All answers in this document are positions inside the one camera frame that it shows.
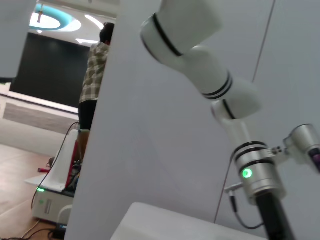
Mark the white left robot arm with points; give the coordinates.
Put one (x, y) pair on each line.
(207, 70)

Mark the round blue ceiling light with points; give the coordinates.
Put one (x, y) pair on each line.
(50, 23)

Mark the person in plaid shirt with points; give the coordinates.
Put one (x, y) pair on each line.
(96, 70)

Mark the small red tool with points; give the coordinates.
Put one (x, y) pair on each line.
(45, 170)

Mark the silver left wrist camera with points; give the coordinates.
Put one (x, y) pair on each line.
(302, 145)

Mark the white machine base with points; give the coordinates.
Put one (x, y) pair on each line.
(60, 170)

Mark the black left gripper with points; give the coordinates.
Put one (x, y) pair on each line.
(277, 220)

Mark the large black wall screen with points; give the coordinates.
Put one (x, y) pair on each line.
(50, 70)

